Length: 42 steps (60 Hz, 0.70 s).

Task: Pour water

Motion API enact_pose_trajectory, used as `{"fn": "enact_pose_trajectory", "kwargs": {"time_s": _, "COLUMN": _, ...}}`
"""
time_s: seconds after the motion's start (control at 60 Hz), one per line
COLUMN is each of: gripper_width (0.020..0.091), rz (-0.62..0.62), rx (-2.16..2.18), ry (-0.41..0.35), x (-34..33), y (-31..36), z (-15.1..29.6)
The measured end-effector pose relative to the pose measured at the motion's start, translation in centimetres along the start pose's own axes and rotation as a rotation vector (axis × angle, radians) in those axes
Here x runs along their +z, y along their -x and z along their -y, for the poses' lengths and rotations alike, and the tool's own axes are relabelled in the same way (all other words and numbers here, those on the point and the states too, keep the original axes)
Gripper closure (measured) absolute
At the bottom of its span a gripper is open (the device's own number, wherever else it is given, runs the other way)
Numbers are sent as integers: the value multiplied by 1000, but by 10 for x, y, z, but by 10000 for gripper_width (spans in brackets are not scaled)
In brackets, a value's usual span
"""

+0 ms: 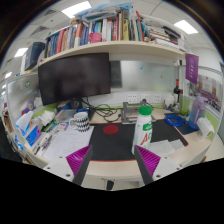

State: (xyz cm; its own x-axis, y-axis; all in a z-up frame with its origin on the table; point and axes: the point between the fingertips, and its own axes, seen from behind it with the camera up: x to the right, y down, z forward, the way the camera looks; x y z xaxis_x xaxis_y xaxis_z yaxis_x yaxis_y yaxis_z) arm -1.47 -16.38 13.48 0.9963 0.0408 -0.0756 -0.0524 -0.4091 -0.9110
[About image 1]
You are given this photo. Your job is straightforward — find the wall shelf with books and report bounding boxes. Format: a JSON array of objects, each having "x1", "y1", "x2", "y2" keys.
[{"x1": 23, "y1": 1, "x2": 188, "y2": 73}]

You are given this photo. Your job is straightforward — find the purple translucent water bottle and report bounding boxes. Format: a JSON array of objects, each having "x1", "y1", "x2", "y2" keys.
[{"x1": 187, "y1": 95, "x2": 208, "y2": 130}]

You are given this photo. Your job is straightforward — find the black cable tangle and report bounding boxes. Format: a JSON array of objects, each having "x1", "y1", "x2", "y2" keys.
[{"x1": 88, "y1": 101, "x2": 123, "y2": 124}]

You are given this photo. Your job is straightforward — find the blue coiled cable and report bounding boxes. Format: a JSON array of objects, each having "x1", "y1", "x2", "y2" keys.
[{"x1": 164, "y1": 113, "x2": 184, "y2": 128}]

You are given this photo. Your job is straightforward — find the blue circuit board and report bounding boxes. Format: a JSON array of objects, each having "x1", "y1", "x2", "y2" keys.
[{"x1": 75, "y1": 107, "x2": 92, "y2": 114}]

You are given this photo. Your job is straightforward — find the black computer monitor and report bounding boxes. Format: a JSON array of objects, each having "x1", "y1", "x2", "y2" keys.
[{"x1": 37, "y1": 52, "x2": 112, "y2": 109}]

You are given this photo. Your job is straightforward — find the purple hanging banner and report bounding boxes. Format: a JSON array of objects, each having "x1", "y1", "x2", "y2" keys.
[{"x1": 184, "y1": 53, "x2": 200, "y2": 85}]

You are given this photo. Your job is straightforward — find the black desk mat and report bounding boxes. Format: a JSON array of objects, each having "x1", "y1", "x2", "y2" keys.
[{"x1": 88, "y1": 119, "x2": 189, "y2": 163}]

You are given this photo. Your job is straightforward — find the black-white diamond pattern mug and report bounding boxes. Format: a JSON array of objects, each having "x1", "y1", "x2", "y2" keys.
[{"x1": 68, "y1": 111, "x2": 91, "y2": 133}]

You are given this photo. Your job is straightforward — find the white tissue packs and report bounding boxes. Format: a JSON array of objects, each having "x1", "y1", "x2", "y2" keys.
[{"x1": 39, "y1": 109, "x2": 56, "y2": 127}]

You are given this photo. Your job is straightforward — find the blue-white tissue box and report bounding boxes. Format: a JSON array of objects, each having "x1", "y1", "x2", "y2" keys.
[{"x1": 14, "y1": 111, "x2": 43, "y2": 148}]

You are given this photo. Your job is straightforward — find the white green-capped drink bottle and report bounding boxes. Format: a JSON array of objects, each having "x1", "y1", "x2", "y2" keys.
[{"x1": 131, "y1": 105, "x2": 154, "y2": 156}]

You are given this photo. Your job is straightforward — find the white folded papers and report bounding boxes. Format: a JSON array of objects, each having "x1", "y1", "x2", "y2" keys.
[{"x1": 147, "y1": 139, "x2": 185, "y2": 157}]

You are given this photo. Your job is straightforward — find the white wall socket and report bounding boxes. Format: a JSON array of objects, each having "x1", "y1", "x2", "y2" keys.
[
  {"x1": 126, "y1": 93, "x2": 139, "y2": 104},
  {"x1": 139, "y1": 93, "x2": 152, "y2": 104},
  {"x1": 151, "y1": 93, "x2": 163, "y2": 104}
]

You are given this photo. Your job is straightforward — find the translucent plastic case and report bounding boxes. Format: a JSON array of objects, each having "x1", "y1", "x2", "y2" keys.
[{"x1": 54, "y1": 109, "x2": 76, "y2": 124}]

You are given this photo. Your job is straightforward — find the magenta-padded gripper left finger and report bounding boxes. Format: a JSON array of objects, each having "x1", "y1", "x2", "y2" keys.
[{"x1": 43, "y1": 144, "x2": 95, "y2": 187}]

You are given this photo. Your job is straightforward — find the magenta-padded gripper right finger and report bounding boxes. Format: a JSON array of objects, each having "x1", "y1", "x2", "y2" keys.
[{"x1": 133, "y1": 144, "x2": 184, "y2": 186}]

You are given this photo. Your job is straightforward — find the small purple-print packet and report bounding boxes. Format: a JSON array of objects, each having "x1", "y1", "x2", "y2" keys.
[{"x1": 56, "y1": 122, "x2": 69, "y2": 132}]

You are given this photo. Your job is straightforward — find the colourful wall poster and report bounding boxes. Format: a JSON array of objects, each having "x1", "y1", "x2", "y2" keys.
[{"x1": 189, "y1": 74, "x2": 223, "y2": 111}]

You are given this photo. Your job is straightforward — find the white handwritten paper sheet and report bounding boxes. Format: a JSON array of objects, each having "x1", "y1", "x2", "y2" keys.
[{"x1": 42, "y1": 125, "x2": 95, "y2": 163}]

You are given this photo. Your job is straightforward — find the dark wine bottle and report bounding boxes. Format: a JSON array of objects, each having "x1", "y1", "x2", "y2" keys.
[{"x1": 173, "y1": 79, "x2": 182, "y2": 104}]

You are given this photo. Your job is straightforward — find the grey metal laptop stand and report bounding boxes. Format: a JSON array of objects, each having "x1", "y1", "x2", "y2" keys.
[{"x1": 119, "y1": 101, "x2": 157, "y2": 125}]

